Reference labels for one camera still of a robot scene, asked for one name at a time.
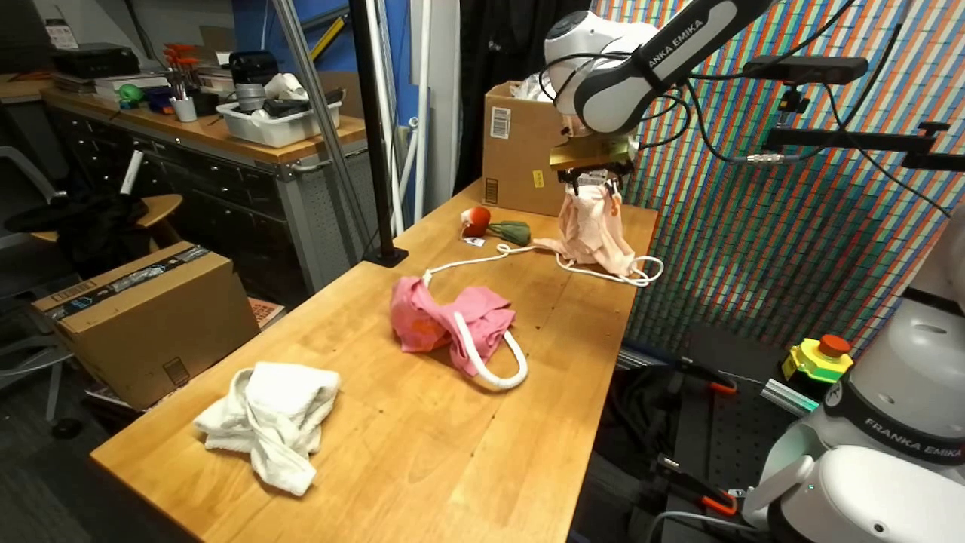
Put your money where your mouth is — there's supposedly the orange plush carrot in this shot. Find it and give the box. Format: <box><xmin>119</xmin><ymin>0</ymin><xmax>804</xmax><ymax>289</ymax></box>
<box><xmin>463</xmin><ymin>204</ymin><xmax>532</xmax><ymax>247</ymax></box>

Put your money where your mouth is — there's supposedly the pink cloth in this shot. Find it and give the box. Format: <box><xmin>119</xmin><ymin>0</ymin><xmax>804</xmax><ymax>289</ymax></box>
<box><xmin>390</xmin><ymin>276</ymin><xmax>516</xmax><ymax>371</ymax></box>

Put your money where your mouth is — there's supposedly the thick white rope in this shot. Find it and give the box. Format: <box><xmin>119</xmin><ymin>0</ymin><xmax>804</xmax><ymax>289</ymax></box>
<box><xmin>446</xmin><ymin>309</ymin><xmax>533</xmax><ymax>396</ymax></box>

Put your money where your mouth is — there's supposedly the peach cloth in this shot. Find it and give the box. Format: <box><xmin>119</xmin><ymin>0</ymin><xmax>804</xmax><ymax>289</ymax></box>
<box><xmin>533</xmin><ymin>170</ymin><xmax>641</xmax><ymax>276</ymax></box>

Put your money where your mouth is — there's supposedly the thin white cord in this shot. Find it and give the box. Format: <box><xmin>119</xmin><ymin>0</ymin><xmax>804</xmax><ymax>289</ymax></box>
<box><xmin>421</xmin><ymin>238</ymin><xmax>669</xmax><ymax>292</ymax></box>

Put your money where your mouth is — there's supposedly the white towel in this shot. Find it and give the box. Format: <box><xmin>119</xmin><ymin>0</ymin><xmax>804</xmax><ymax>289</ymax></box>
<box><xmin>193</xmin><ymin>362</ymin><xmax>340</xmax><ymax>498</ymax></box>

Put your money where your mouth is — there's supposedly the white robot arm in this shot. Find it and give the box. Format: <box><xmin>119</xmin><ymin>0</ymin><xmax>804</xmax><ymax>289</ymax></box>
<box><xmin>544</xmin><ymin>0</ymin><xmax>771</xmax><ymax>135</ymax></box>

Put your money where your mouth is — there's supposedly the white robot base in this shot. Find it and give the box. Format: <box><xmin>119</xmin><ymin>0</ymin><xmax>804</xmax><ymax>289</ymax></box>
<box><xmin>741</xmin><ymin>230</ymin><xmax>965</xmax><ymax>543</ymax></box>

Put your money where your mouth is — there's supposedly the black vertical pole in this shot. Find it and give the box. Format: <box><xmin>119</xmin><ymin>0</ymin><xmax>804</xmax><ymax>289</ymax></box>
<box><xmin>347</xmin><ymin>0</ymin><xmax>404</xmax><ymax>267</ymax></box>

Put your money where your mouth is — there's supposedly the cardboard box on table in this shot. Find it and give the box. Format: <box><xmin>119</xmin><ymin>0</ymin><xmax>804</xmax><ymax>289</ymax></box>
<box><xmin>484</xmin><ymin>82</ymin><xmax>565</xmax><ymax>215</ymax></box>

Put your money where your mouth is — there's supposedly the wooden workbench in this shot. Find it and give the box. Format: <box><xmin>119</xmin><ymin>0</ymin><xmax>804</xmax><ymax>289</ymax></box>
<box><xmin>42</xmin><ymin>89</ymin><xmax>377</xmax><ymax>302</ymax></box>

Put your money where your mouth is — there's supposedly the white plastic bin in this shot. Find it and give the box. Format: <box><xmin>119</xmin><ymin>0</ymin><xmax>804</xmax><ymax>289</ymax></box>
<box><xmin>219</xmin><ymin>99</ymin><xmax>321</xmax><ymax>149</ymax></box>

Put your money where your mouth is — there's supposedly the wooden stool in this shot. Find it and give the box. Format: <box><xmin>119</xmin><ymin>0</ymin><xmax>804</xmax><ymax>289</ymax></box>
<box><xmin>28</xmin><ymin>190</ymin><xmax>188</xmax><ymax>249</ymax></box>

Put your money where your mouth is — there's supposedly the cardboard box on floor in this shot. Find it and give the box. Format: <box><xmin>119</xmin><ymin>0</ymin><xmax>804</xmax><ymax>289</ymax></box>
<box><xmin>37</xmin><ymin>241</ymin><xmax>261</xmax><ymax>411</ymax></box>

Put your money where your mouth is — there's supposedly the emergency stop button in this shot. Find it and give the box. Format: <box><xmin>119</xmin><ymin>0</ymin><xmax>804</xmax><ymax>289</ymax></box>
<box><xmin>781</xmin><ymin>333</ymin><xmax>855</xmax><ymax>383</ymax></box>

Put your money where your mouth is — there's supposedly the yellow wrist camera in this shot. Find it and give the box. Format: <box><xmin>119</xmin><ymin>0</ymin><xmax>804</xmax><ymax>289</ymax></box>
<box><xmin>550</xmin><ymin>138</ymin><xmax>636</xmax><ymax>175</ymax></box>

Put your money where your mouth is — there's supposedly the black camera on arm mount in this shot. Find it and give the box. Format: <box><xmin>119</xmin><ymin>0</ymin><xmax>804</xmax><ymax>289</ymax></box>
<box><xmin>740</xmin><ymin>53</ymin><xmax>965</xmax><ymax>175</ymax></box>

